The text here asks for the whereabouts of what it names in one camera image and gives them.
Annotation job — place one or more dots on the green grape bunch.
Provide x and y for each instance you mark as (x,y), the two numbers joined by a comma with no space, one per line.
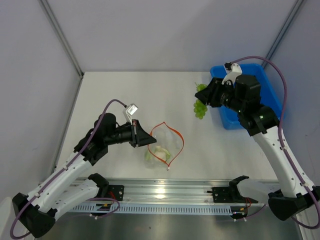
(199,108)

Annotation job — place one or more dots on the aluminium extrusion rail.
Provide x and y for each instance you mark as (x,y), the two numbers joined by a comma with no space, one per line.
(167,191)

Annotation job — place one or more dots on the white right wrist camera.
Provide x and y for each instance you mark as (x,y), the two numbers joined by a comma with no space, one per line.
(233,70)

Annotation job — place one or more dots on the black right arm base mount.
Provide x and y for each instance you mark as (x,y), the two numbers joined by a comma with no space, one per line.
(230,193)

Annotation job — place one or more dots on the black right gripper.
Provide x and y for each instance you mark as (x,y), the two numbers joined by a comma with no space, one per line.
(209,94)

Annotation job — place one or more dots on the clear zip bag orange zipper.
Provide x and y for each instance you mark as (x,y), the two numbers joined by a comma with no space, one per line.
(169,145)

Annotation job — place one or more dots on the blue plastic bin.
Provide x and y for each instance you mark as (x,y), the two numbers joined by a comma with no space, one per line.
(268,95)

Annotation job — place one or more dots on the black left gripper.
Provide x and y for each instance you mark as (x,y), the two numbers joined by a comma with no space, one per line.
(139,137)

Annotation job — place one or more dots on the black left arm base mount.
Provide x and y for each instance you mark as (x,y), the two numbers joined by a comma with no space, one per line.
(112,191)

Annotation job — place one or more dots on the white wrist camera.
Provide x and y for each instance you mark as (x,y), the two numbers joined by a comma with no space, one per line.
(233,70)
(129,111)

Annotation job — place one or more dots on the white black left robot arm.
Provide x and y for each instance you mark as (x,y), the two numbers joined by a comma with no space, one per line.
(39,210)

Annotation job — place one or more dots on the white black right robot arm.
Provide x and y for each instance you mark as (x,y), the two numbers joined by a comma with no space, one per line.
(296,191)

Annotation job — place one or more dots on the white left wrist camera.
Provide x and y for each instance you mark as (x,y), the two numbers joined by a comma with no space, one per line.
(129,111)

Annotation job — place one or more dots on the white slotted cable duct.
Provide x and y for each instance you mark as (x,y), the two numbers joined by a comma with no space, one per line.
(132,208)

